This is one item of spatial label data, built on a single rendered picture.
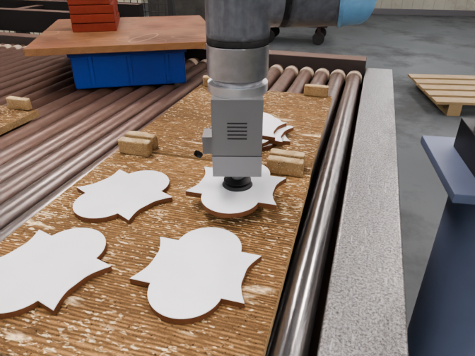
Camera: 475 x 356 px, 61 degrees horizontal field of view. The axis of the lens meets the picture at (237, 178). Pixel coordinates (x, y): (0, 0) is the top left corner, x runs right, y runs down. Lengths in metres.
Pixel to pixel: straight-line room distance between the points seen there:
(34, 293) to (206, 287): 0.18
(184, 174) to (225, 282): 0.26
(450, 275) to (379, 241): 0.48
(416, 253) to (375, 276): 1.60
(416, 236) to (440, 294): 1.16
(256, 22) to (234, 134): 0.13
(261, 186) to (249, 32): 0.22
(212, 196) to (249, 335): 0.21
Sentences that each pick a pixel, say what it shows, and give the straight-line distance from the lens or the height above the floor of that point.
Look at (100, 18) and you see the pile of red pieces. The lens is 1.33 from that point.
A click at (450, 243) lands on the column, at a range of 1.01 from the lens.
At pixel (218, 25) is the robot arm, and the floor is 1.18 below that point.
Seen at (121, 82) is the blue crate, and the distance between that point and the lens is 1.18.
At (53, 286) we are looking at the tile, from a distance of 0.48.
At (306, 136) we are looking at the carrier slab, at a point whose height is 0.94.
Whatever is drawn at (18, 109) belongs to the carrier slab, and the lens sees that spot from 1.05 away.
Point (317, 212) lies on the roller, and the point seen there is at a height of 0.92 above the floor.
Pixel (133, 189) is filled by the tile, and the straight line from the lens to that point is 0.61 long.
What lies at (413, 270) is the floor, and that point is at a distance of 2.01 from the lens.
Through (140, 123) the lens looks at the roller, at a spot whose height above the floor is 0.91.
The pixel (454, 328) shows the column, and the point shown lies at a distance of 1.13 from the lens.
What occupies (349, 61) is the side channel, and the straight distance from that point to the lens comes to 1.38.
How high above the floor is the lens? 1.25
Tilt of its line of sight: 30 degrees down
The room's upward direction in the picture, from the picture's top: straight up
